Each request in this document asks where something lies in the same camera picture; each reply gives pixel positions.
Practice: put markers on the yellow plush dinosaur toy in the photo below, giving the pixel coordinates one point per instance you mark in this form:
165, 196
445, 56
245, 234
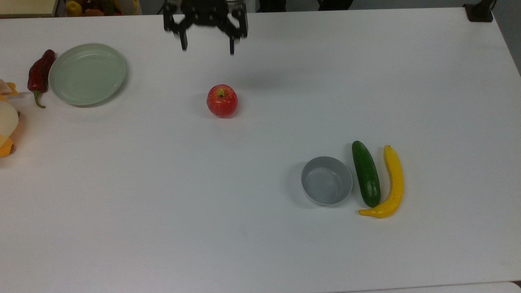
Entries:
7, 122

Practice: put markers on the red apple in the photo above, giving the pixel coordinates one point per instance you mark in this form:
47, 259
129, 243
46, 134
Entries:
222, 101

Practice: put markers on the black corner clamp stand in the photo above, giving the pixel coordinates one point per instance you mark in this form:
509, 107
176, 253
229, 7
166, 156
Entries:
478, 14

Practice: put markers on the grey metal bowl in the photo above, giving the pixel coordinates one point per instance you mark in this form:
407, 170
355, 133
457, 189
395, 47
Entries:
327, 181

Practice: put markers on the wooden board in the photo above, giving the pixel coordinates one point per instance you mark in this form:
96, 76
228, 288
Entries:
24, 8

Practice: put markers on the yellow banana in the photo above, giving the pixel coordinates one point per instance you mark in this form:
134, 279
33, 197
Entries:
395, 183

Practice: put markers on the box of toy fruit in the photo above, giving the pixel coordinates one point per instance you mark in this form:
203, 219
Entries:
106, 8

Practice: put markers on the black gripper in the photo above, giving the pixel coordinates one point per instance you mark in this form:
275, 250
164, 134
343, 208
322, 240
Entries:
203, 12

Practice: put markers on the pale green plate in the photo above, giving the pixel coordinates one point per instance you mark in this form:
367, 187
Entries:
87, 74

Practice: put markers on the green cucumber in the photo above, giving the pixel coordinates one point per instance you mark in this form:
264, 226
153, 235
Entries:
366, 175

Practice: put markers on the red chili pepper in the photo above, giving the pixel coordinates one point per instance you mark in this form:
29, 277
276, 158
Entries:
38, 75

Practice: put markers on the yellow paper toy tag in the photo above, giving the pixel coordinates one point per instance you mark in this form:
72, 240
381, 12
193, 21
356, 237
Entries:
6, 87

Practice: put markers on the yellow toy lemon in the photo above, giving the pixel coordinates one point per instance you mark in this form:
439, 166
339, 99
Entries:
73, 8

